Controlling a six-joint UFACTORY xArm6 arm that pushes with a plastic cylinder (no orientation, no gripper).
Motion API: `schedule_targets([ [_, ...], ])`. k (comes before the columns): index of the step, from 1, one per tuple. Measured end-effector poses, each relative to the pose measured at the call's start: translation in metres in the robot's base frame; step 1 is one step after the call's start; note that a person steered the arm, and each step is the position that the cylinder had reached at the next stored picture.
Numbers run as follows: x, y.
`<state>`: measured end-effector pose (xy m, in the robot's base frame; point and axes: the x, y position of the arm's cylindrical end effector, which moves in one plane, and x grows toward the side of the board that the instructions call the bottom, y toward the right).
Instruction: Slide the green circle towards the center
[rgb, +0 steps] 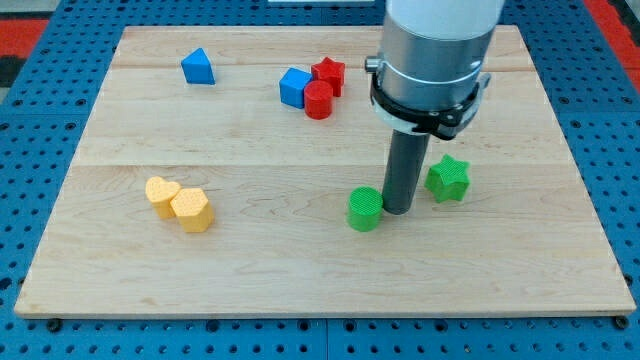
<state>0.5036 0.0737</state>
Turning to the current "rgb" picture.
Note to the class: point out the green cylinder block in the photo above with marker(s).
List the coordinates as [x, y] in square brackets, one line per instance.
[364, 209]

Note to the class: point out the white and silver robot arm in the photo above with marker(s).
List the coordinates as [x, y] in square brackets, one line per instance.
[426, 76]

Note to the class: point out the red cylinder block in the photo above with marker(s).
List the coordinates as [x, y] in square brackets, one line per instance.
[318, 97]

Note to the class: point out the wooden board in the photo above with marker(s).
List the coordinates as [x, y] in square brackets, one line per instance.
[524, 242]

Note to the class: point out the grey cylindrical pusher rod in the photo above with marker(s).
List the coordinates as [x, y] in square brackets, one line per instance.
[404, 164]

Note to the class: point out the blue cube block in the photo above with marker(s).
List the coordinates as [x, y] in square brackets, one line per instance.
[292, 86]

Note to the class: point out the red star block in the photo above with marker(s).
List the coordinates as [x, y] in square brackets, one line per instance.
[332, 72]

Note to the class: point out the green star block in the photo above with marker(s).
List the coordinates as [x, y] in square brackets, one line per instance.
[448, 179]

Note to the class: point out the yellow pentagon block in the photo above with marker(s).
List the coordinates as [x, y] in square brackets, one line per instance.
[193, 210]

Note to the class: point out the yellow heart block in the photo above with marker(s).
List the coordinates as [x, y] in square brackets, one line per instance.
[160, 193]

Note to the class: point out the blue triangle block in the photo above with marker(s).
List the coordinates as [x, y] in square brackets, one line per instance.
[197, 68]

